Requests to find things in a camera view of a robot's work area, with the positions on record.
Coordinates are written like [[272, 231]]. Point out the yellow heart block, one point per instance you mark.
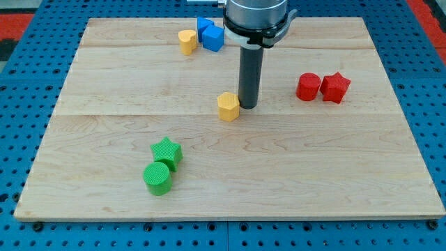
[[187, 41]]

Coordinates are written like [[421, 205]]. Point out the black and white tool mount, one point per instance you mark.
[[254, 39]]

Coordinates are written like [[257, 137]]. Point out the blue cube block front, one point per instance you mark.
[[213, 38]]

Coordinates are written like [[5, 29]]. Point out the green cylinder block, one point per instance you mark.
[[157, 178]]

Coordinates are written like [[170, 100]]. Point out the light wooden board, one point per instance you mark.
[[129, 86]]

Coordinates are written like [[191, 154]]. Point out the blue block behind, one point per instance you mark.
[[202, 24]]

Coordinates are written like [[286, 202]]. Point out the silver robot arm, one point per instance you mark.
[[255, 25]]

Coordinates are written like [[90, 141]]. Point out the red cylinder block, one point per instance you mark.
[[308, 86]]

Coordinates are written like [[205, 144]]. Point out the yellow hexagon block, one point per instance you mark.
[[228, 106]]

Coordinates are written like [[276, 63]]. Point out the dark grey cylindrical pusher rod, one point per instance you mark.
[[249, 77]]

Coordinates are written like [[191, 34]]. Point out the green star block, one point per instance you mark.
[[167, 152]]

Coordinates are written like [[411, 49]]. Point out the red star block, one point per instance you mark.
[[334, 87]]

